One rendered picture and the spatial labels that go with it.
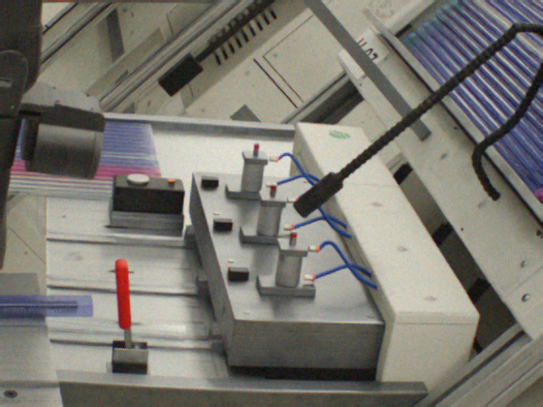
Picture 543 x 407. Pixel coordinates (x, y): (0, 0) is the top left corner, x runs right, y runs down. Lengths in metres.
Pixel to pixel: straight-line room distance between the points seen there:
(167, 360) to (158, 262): 0.20
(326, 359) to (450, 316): 0.12
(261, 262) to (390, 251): 0.12
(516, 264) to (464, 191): 0.17
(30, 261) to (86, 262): 1.32
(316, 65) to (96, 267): 1.30
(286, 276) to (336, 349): 0.08
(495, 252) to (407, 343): 0.12
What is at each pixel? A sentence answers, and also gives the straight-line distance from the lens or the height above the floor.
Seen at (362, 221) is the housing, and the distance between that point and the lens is 1.29.
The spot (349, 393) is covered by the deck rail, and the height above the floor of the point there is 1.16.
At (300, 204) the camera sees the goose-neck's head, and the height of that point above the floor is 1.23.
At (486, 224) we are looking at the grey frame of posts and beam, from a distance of 1.21.
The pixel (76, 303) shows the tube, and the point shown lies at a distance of 0.95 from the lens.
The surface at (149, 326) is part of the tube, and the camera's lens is 1.17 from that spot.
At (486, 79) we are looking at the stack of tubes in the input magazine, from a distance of 1.36.
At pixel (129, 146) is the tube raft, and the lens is 1.61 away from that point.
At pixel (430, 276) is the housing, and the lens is 1.19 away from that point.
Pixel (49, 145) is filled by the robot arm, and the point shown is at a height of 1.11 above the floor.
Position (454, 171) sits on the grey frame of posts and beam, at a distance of 1.32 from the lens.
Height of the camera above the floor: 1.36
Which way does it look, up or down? 8 degrees down
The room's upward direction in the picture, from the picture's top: 50 degrees clockwise
